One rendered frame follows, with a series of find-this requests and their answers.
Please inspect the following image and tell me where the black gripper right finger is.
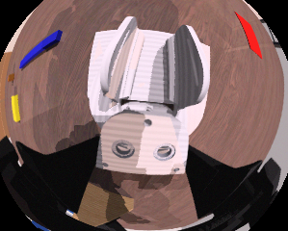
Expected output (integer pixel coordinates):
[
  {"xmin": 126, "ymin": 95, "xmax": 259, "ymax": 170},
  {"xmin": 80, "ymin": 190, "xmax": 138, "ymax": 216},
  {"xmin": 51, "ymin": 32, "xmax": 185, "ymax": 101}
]
[{"xmin": 185, "ymin": 146, "xmax": 263, "ymax": 219}]

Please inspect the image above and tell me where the red flat plate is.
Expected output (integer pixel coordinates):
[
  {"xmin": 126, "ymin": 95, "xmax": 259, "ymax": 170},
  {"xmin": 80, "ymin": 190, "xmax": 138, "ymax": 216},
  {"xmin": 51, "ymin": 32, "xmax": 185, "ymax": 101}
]
[{"xmin": 235, "ymin": 12, "xmax": 262, "ymax": 59}]

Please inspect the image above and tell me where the blue long thin bar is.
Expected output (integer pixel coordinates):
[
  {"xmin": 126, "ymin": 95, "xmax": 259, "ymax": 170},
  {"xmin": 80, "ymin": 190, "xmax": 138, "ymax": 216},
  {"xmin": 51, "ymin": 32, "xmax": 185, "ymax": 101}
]
[{"xmin": 20, "ymin": 30, "xmax": 63, "ymax": 69}]

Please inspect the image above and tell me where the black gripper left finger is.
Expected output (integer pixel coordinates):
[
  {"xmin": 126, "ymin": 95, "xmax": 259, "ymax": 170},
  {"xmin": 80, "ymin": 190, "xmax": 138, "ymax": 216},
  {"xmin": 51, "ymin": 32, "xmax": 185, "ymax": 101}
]
[{"xmin": 16, "ymin": 136, "xmax": 100, "ymax": 215}]

